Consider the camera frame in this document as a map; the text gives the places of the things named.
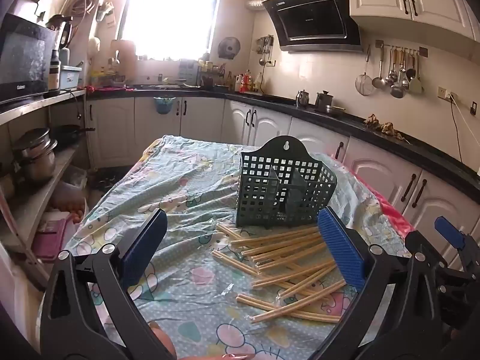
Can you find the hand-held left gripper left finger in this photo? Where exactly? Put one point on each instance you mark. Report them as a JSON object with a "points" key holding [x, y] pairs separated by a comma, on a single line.
{"points": [[144, 247]]}

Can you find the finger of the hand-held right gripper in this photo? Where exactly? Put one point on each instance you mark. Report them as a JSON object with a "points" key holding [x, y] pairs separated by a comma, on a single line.
{"points": [[448, 229], [460, 294]]}

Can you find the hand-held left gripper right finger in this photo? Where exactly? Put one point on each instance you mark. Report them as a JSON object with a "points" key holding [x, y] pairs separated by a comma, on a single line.
{"points": [[341, 249]]}

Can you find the bunch of bamboo chopsticks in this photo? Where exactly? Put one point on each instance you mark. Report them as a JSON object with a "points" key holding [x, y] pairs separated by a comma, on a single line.
{"points": [[270, 245]]}

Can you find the dark green plastic utensil basket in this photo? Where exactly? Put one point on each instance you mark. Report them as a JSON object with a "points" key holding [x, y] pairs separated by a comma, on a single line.
{"points": [[285, 187]]}

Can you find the person's left hand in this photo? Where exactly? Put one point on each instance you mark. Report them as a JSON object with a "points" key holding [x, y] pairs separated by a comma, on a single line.
{"points": [[165, 343]]}

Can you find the cartoon print bedsheet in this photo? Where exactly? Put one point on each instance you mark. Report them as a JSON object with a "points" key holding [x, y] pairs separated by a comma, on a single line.
{"points": [[187, 202]]}

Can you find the bag of oranges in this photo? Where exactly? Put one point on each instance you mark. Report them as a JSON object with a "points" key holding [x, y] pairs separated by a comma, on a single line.
{"points": [[69, 202]]}

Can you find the pink box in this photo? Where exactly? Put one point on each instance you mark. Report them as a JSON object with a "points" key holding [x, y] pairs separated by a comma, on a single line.
{"points": [[50, 240]]}

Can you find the brown ginger roots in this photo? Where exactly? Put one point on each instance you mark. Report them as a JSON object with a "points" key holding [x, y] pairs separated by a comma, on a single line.
{"points": [[386, 126]]}

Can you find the steel shelf unit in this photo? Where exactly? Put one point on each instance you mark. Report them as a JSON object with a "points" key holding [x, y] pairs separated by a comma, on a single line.
{"points": [[33, 198]]}

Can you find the black kitchen countertop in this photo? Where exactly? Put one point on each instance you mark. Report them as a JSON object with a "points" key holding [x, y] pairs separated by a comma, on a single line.
{"points": [[337, 118]]}

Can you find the black frying pan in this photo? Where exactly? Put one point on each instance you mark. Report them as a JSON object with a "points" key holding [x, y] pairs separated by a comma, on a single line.
{"points": [[69, 134]]}

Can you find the white lower cabinets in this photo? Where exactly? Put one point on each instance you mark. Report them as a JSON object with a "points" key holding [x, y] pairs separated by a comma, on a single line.
{"points": [[202, 120]]}

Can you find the stack of steel pots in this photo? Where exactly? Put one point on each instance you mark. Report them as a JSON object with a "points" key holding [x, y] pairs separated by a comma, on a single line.
{"points": [[35, 155]]}

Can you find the blue hanging bin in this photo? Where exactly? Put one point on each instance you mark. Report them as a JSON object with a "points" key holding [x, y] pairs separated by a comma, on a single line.
{"points": [[164, 105]]}

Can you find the large steel slotted ladle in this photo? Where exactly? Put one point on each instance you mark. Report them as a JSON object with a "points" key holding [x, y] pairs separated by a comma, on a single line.
{"points": [[397, 90]]}

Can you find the large steel kettle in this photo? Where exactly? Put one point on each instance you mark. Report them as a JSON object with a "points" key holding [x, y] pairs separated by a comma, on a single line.
{"points": [[323, 102]]}

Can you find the pale green spatula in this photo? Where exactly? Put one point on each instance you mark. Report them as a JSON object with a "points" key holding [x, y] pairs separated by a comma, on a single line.
{"points": [[415, 84]]}

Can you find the small steel teapot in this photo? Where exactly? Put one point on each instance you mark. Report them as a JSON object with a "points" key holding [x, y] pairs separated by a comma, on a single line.
{"points": [[302, 99]]}

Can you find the red cloth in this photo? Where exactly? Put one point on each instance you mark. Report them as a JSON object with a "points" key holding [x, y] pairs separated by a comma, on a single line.
{"points": [[110, 88]]}

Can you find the pale blue storage rack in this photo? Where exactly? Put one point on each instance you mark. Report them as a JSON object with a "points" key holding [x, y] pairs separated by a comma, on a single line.
{"points": [[187, 71]]}

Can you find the dark spice rack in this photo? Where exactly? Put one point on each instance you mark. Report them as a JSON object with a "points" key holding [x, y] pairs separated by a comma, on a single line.
{"points": [[210, 77]]}

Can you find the yellow oil bottle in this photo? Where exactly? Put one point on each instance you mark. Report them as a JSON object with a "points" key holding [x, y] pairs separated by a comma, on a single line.
{"points": [[258, 84]]}

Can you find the blue-grey plastic box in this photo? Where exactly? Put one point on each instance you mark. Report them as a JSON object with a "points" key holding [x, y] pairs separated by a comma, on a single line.
{"points": [[70, 77]]}

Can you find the wooden cutting board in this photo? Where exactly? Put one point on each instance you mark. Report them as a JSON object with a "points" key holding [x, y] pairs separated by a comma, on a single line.
{"points": [[125, 60]]}

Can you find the red label oil bottle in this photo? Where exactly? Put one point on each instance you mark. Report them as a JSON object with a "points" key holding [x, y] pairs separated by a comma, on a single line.
{"points": [[246, 82]]}

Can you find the dark labelled bottle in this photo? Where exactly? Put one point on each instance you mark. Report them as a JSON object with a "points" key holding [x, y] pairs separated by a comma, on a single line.
{"points": [[54, 77]]}

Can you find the small hanging kitchen tools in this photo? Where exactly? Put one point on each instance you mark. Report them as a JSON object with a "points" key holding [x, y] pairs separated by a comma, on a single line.
{"points": [[265, 47]]}

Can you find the black microwave oven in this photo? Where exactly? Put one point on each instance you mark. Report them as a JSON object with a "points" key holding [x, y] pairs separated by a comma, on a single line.
{"points": [[24, 60]]}

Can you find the black range hood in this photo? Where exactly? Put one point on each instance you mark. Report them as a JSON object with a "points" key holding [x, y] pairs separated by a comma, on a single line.
{"points": [[315, 22]]}

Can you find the kitchen window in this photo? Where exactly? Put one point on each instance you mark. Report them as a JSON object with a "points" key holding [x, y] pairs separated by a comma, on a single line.
{"points": [[168, 11]]}

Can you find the wall power outlet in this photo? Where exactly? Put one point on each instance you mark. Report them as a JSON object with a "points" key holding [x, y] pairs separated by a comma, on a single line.
{"points": [[447, 93]]}

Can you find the utensil hanging rail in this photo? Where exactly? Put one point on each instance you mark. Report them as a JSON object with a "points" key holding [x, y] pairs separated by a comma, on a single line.
{"points": [[401, 48]]}

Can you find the wall outlet with plug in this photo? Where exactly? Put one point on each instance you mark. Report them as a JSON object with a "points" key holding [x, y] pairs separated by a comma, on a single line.
{"points": [[269, 63]]}

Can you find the round wall fan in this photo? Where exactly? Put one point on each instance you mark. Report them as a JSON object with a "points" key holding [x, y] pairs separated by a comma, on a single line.
{"points": [[229, 48]]}

